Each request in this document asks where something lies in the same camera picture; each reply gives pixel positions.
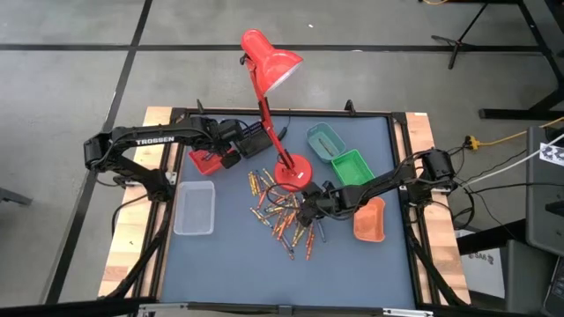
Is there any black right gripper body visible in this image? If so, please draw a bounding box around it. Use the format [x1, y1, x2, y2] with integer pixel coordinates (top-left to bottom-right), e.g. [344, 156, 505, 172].
[303, 180, 352, 219]

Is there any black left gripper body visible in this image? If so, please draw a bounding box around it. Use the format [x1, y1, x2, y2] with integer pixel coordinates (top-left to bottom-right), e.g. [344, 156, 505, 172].
[203, 127, 244, 155]

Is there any clear plastic bin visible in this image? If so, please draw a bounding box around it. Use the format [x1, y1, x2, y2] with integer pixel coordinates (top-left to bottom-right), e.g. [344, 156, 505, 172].
[173, 180, 217, 237]

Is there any red plastic basket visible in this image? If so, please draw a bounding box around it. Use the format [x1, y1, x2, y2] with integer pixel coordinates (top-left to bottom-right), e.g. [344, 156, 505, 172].
[188, 147, 239, 177]

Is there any black plastic basket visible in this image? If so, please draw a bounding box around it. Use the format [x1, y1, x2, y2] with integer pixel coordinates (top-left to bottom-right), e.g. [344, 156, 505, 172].
[237, 122, 275, 159]

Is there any green plastic basket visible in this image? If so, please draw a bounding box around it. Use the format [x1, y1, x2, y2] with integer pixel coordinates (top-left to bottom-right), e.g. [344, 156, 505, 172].
[330, 148, 376, 187]

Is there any orange plastic bin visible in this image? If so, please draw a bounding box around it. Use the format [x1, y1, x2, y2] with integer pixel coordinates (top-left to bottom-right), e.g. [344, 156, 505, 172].
[352, 195, 387, 244]

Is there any teal plastic bin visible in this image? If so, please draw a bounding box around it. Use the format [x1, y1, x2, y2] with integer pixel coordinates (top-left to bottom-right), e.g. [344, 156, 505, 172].
[305, 122, 347, 165]

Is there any red desk lamp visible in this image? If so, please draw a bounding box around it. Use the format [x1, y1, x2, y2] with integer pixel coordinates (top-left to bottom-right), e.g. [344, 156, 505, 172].
[240, 28, 314, 194]

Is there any wooden table side board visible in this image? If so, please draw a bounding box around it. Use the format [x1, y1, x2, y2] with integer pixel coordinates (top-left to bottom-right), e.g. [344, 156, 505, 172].
[404, 111, 471, 306]
[97, 105, 174, 299]

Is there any white cardboard box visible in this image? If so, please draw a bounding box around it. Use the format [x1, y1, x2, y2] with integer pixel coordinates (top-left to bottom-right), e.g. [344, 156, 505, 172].
[457, 247, 507, 301]

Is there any black tripod stand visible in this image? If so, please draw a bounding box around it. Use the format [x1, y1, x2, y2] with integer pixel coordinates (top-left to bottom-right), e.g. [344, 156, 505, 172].
[430, 0, 490, 70]

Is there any grey storage box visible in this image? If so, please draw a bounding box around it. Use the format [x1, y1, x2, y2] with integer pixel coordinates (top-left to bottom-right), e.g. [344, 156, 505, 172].
[504, 240, 557, 314]

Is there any grey cabinet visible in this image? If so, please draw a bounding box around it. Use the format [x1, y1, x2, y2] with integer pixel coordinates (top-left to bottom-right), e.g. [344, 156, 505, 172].
[525, 126, 564, 257]

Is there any white printed marker sheet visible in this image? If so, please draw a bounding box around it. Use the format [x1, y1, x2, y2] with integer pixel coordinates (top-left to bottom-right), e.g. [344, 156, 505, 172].
[539, 143, 564, 167]

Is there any black lamp power cable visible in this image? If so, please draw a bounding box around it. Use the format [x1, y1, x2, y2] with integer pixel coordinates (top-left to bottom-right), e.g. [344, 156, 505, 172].
[276, 108, 293, 141]

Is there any black aluminium table frame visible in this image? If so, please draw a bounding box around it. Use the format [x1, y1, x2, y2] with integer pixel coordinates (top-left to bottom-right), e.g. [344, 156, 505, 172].
[100, 99, 473, 317]

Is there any yellow extension cord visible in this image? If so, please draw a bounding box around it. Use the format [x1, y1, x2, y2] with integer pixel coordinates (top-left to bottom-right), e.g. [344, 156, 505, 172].
[465, 116, 564, 150]

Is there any black floor frame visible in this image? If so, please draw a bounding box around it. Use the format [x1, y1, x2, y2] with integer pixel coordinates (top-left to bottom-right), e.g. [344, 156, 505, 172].
[479, 0, 564, 121]

